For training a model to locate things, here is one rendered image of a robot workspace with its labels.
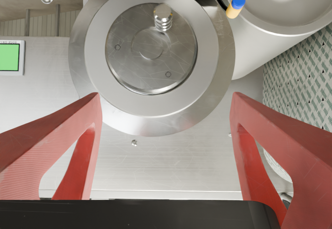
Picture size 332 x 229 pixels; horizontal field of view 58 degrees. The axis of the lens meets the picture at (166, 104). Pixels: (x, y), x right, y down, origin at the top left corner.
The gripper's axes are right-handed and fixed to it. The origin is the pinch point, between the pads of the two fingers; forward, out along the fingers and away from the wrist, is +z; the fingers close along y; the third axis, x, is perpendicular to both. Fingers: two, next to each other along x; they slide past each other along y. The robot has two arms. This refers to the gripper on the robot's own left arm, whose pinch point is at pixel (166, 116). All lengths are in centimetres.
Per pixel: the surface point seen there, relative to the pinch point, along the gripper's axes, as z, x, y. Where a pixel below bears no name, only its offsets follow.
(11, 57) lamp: 43, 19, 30
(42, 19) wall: 346, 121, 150
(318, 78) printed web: 18.0, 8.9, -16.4
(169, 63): 11.9, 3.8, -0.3
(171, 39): 13.2, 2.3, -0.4
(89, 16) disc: 16.4, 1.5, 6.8
